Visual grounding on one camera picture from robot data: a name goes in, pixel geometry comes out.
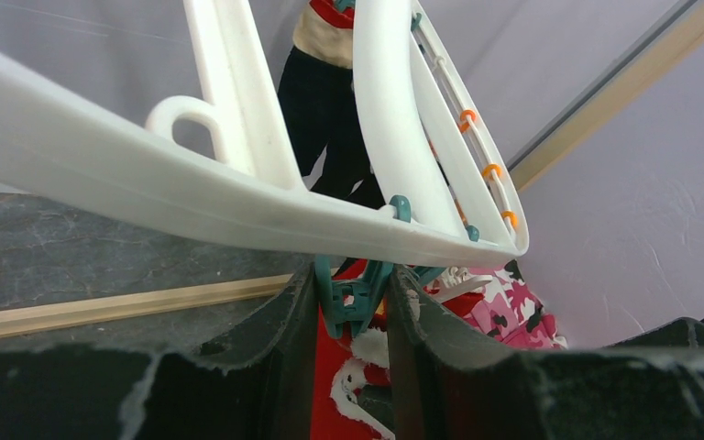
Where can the black hanging sock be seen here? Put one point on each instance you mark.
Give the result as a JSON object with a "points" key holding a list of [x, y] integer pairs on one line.
{"points": [[320, 113]]}

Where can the white round sock hanger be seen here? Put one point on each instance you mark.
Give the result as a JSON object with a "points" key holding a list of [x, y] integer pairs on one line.
{"points": [[220, 168]]}

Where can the red sock in basket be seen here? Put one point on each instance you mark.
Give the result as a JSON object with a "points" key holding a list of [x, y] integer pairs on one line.
{"points": [[343, 368]]}

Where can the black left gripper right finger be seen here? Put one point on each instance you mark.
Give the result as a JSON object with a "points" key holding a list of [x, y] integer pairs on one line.
{"points": [[450, 381]]}

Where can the red white patterned sock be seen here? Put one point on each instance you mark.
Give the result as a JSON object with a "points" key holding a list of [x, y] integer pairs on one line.
{"points": [[354, 268]]}

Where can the white clothespin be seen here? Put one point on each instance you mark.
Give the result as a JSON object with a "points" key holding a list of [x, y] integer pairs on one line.
{"points": [[457, 281]]}

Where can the pink camouflage cloth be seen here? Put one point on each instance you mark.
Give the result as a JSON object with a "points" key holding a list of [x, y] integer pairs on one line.
{"points": [[511, 313]]}

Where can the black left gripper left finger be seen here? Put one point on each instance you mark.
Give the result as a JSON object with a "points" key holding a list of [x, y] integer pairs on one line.
{"points": [[254, 381]]}

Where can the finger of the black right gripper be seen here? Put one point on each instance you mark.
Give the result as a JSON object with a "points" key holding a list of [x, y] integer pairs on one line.
{"points": [[682, 332]]}

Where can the wooden hanger stand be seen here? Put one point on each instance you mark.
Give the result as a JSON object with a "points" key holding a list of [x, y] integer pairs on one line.
{"points": [[75, 75]]}

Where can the teal clothespin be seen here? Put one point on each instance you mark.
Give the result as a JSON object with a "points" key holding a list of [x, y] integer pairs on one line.
{"points": [[350, 303], [426, 275]]}

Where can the beige red cuffed sock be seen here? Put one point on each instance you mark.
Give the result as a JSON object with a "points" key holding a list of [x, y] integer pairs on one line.
{"points": [[324, 31]]}

